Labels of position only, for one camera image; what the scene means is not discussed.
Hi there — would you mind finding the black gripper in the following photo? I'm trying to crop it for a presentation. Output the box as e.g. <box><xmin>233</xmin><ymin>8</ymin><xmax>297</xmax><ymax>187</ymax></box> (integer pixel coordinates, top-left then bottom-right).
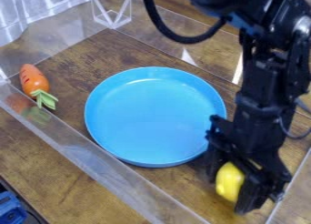
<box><xmin>206</xmin><ymin>94</ymin><xmax>297</xmax><ymax>215</ymax></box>

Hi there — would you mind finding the yellow toy lemon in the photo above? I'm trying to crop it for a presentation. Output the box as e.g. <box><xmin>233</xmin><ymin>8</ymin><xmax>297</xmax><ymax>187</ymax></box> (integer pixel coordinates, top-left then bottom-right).
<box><xmin>215</xmin><ymin>162</ymin><xmax>245</xmax><ymax>203</ymax></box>

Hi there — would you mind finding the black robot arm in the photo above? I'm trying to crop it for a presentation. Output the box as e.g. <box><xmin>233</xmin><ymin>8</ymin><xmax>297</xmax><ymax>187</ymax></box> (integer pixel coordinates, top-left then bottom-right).
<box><xmin>191</xmin><ymin>0</ymin><xmax>311</xmax><ymax>214</ymax></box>

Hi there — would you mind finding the blue round tray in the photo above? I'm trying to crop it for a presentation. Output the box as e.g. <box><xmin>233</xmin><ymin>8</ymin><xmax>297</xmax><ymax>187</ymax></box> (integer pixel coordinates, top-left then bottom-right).
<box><xmin>84</xmin><ymin>66</ymin><xmax>227</xmax><ymax>168</ymax></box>

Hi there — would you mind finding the blue object at corner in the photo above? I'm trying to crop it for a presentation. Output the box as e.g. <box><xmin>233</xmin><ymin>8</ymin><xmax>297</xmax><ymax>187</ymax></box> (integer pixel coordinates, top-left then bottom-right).
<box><xmin>0</xmin><ymin>191</ymin><xmax>27</xmax><ymax>224</ymax></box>

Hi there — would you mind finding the orange toy carrot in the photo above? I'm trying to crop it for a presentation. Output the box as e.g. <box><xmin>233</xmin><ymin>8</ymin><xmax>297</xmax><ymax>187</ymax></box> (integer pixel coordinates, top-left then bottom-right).
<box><xmin>20</xmin><ymin>64</ymin><xmax>59</xmax><ymax>110</ymax></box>

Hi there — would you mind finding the white grid curtain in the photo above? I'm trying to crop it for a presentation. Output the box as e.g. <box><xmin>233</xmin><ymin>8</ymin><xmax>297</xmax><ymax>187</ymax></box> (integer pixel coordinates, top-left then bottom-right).
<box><xmin>0</xmin><ymin>0</ymin><xmax>90</xmax><ymax>47</ymax></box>

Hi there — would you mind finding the clear acrylic enclosure wall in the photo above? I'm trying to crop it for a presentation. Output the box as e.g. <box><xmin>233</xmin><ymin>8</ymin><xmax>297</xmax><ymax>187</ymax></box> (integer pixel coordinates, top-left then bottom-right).
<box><xmin>0</xmin><ymin>0</ymin><xmax>311</xmax><ymax>224</ymax></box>

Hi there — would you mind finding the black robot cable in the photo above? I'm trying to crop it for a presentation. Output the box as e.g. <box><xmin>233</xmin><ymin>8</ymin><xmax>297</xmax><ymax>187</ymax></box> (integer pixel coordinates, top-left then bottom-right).
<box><xmin>141</xmin><ymin>0</ymin><xmax>229</xmax><ymax>45</ymax></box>

